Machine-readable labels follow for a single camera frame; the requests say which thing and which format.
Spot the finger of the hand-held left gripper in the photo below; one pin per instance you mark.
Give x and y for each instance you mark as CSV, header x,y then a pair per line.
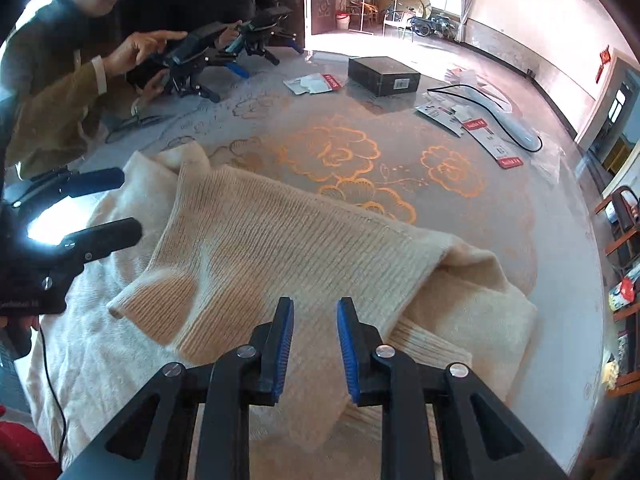
x,y
95,180
110,235

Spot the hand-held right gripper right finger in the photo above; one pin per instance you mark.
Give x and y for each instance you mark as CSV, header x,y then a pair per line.
x,y
348,355

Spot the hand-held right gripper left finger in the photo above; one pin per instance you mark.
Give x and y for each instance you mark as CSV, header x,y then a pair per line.
x,y
282,350

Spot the cream knitted sweater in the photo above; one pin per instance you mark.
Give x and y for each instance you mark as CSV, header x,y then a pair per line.
x,y
275,245

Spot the person's left hand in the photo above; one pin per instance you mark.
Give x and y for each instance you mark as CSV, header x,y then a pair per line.
x,y
22,332

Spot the black scissors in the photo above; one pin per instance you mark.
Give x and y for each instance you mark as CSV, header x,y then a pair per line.
x,y
150,120

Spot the spare hand-held gripper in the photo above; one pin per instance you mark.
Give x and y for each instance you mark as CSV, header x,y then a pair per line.
x,y
260,30
190,55

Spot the red padded jacket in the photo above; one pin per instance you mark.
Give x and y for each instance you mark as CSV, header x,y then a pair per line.
x,y
20,445

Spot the white and red packet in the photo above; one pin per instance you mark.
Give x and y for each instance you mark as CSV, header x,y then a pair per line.
x,y
492,142
312,83
440,112

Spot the small clear plastic bag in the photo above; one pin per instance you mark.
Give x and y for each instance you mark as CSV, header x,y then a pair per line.
x,y
545,165

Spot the dark wooden armchair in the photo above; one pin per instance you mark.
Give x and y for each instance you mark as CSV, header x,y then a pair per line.
x,y
622,220
627,355

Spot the white bucket with red lid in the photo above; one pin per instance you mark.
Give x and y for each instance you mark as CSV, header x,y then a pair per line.
x,y
621,295

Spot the black cardboard box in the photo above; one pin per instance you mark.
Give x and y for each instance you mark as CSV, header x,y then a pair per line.
x,y
380,75

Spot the white metal chair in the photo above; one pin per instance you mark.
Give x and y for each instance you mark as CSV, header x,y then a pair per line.
x,y
397,22

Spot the parked bicycle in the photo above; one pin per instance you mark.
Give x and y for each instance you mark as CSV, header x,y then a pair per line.
x,y
440,25

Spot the red knot wall decoration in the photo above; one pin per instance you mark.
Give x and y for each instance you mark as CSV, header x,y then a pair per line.
x,y
604,62

